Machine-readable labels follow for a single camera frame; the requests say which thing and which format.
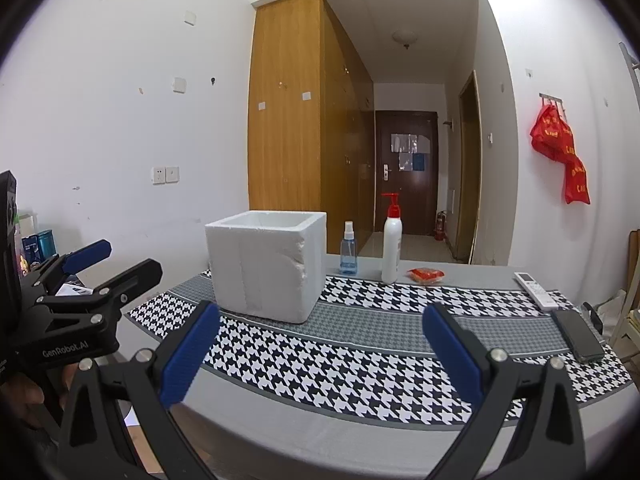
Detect wooden planks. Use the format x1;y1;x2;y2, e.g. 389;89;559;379
627;230;640;288

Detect white remote control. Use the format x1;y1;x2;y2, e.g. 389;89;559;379
514;272;559;312

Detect shelf clutter bottles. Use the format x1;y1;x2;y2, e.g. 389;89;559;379
15;214;56;275

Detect black smartphone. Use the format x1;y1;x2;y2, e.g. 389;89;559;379
551;310;605;363

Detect dark brown entrance door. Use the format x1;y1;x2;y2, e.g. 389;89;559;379
375;110;438;235

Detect wall socket switch pair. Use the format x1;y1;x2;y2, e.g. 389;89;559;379
151;166;180;185

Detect red hanging bag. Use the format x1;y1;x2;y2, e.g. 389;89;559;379
529;102;591;205

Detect person left hand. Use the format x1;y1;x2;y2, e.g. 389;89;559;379
1;363;78;429

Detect red fire extinguisher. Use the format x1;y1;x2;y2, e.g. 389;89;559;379
434;211;447;242

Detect blue spray bottle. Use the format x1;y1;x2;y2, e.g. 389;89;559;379
340;220;358;275

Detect red snack packet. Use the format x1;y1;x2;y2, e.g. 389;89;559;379
407;268;445;286

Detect side doorway frame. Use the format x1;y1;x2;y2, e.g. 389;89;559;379
456;70;483;264

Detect houndstooth table cloth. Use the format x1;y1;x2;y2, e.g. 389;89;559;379
127;268;634;426

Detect white styrofoam box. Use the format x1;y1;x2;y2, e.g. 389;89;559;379
205;210;326;324

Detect wooden wardrobe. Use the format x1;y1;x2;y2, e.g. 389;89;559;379
247;0;375;254

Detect white red pump bottle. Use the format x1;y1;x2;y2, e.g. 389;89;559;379
381;192;402;284

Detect ceiling lamp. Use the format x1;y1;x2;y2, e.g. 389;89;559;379
392;29;419;50

